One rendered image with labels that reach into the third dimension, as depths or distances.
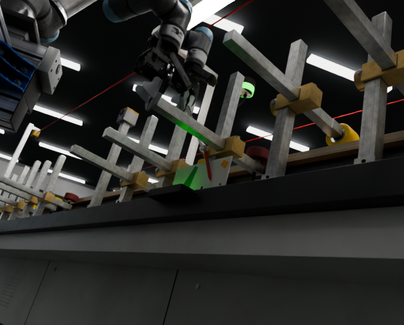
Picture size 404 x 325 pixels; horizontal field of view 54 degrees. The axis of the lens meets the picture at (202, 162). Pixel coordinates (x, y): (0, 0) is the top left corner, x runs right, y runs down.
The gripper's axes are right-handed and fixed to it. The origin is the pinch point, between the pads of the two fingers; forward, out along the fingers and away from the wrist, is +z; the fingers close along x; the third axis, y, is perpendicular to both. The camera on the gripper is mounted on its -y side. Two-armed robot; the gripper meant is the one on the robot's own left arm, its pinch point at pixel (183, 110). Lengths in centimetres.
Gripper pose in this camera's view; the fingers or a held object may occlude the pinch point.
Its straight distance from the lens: 136.8
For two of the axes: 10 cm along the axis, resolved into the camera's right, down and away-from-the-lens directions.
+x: -4.5, -4.6, -7.6
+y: -8.5, -0.2, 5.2
